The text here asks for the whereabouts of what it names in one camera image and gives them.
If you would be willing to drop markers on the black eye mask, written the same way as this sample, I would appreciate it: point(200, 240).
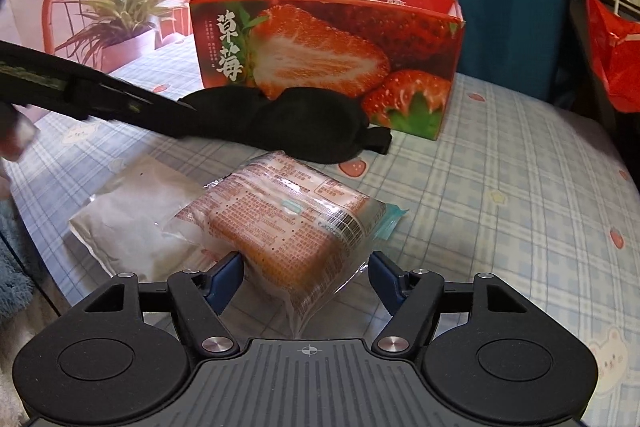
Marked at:
point(280, 127)

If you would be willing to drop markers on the white packet in clear wrap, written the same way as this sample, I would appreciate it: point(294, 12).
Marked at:
point(130, 217)

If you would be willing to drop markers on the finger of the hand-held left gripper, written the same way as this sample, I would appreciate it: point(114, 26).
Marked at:
point(150, 109)

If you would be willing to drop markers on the person's left hand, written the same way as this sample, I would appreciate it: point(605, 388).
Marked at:
point(15, 134)

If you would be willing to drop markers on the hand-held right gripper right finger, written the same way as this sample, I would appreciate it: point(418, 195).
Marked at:
point(383, 278)

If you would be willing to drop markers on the teal towel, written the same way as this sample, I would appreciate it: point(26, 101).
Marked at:
point(15, 267)

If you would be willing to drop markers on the red strawberry print cardboard box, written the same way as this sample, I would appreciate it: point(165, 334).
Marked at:
point(320, 42)

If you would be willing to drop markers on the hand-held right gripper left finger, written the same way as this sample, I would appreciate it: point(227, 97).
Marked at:
point(227, 278)

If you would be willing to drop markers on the orange cake packet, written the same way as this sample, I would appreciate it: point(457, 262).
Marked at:
point(285, 227)

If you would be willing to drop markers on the red plastic bag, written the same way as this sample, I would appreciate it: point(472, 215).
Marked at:
point(617, 57)

